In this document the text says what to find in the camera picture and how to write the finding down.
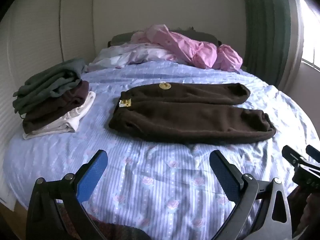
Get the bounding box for folded green garment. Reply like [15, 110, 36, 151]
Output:
[12, 58, 87, 119]

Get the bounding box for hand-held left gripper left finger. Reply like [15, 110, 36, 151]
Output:
[26, 149, 108, 240]

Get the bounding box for folded maroon brown garment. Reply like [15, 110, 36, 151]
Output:
[22, 80, 90, 134]

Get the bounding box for green curtain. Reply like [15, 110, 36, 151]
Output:
[240, 0, 300, 90]

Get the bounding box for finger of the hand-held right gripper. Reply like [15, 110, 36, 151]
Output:
[306, 144, 320, 162]
[282, 145, 306, 167]

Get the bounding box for grey headboard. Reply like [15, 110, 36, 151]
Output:
[108, 28, 222, 48]

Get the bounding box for pale lilac duvet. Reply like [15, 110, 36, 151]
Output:
[86, 42, 187, 72]

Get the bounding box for pink crumpled blanket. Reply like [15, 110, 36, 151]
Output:
[131, 24, 243, 71]

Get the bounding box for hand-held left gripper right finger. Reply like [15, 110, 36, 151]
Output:
[209, 150, 293, 240]

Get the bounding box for window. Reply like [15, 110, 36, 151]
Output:
[285, 0, 320, 72]

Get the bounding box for folded white garment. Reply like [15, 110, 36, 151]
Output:
[22, 91, 97, 140]

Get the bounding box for wooden bed frame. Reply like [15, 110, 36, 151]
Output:
[0, 199, 29, 222]

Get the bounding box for dark brown fleece pants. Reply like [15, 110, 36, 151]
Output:
[109, 82, 277, 145]

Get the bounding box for blue striped floral bedsheet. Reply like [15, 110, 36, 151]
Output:
[2, 60, 319, 240]

